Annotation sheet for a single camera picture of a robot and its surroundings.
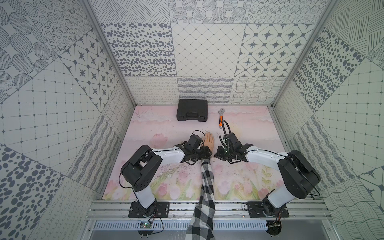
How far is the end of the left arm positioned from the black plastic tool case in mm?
319

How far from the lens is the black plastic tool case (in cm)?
110

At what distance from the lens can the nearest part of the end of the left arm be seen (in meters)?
0.71
